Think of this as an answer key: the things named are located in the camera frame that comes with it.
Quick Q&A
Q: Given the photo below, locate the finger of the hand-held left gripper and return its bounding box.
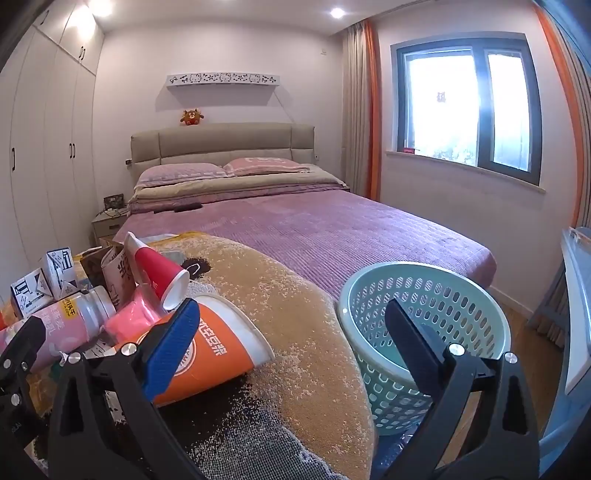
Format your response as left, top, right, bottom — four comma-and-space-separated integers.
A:
0, 316, 47, 377

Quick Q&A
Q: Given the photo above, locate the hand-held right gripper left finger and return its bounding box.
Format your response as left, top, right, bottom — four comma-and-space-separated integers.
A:
48, 298, 208, 480

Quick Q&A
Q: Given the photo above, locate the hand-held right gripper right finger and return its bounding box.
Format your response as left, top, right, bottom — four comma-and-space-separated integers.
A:
369, 299, 541, 480

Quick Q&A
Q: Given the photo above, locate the pink bottle with white cap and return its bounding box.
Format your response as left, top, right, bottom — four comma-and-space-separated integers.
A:
0, 285, 116, 370

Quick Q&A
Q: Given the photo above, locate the orange paper cup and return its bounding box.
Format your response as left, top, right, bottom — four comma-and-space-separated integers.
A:
113, 295, 275, 408

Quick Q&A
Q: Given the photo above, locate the teal plastic basket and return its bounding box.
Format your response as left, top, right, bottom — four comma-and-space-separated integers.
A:
337, 262, 512, 437

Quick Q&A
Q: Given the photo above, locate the red paper cup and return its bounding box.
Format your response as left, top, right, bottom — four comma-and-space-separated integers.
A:
124, 232, 191, 311

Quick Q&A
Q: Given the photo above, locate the white printed carton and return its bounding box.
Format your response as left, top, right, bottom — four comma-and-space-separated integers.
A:
38, 247, 77, 298
10, 272, 54, 319

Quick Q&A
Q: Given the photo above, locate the pink plastic pouch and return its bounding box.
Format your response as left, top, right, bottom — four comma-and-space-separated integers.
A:
104, 284, 174, 344

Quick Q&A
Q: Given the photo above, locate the bed with purple cover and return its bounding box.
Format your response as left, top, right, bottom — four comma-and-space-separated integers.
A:
111, 185, 498, 305

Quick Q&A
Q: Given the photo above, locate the white nightstand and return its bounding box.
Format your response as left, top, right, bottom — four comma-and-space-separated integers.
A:
91, 210, 130, 250

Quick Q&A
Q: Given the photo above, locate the white furniture piece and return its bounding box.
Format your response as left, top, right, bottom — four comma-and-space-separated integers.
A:
526, 226, 591, 462

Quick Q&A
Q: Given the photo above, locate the pink pillow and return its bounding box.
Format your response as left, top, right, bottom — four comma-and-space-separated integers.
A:
134, 162, 229, 188
223, 157, 311, 177

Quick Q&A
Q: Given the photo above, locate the beige folded quilt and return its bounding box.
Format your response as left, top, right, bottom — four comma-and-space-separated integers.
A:
127, 166, 349, 213

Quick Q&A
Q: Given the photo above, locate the white wardrobe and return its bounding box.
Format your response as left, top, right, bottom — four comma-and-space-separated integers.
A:
0, 0, 105, 296

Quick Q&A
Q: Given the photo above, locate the beige upholstered headboard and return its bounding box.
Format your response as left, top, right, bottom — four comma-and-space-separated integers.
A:
130, 122, 317, 182

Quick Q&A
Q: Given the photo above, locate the beige and orange curtain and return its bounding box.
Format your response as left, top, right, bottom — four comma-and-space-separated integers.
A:
536, 0, 591, 232
344, 18, 382, 201

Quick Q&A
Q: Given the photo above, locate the dark framed window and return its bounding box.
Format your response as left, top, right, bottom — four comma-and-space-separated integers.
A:
390, 32, 543, 185

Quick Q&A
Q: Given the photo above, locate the white wall shelf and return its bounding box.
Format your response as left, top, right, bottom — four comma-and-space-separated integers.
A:
166, 71, 282, 90

